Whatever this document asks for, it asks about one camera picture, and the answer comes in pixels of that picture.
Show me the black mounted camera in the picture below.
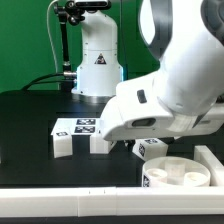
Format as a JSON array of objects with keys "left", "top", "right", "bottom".
[{"left": 74, "top": 0, "right": 110, "bottom": 9}]

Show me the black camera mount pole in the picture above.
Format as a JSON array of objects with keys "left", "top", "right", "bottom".
[{"left": 54, "top": 0, "right": 84, "bottom": 92}]

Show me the white marker sheet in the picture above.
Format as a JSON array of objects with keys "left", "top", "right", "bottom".
[{"left": 51, "top": 118, "right": 99, "bottom": 135}]

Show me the black cable bundle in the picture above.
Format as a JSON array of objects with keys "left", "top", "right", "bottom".
[{"left": 21, "top": 72, "right": 78, "bottom": 92}]

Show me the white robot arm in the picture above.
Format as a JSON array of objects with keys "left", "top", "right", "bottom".
[{"left": 74, "top": 0, "right": 224, "bottom": 140}]

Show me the white front fence rail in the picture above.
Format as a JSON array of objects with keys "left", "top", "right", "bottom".
[{"left": 0, "top": 187, "right": 224, "bottom": 218}]

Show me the white cable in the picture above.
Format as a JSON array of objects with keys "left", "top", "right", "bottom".
[{"left": 46, "top": 0, "right": 60, "bottom": 74}]

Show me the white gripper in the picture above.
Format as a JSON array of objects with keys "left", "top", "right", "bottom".
[{"left": 99, "top": 96, "right": 224, "bottom": 142}]

